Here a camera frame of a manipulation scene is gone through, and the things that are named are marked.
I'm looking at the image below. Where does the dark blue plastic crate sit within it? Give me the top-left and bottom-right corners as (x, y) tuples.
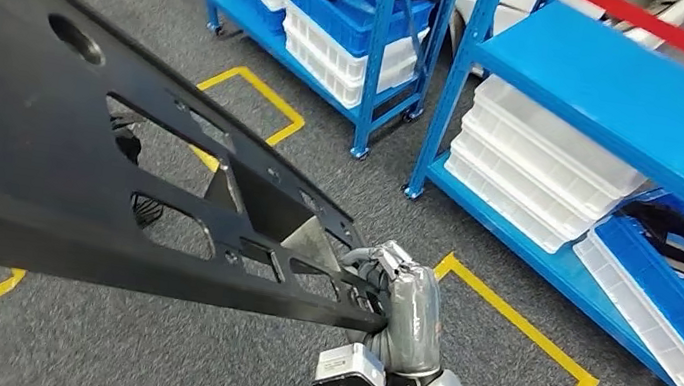
(218, 0), (291, 38)

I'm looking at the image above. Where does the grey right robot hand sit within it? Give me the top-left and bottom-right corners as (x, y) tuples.
(324, 234), (459, 383)

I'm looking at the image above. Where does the blue metal shelf rack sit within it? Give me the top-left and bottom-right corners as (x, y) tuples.
(377, 0), (684, 386)
(162, 0), (465, 171)

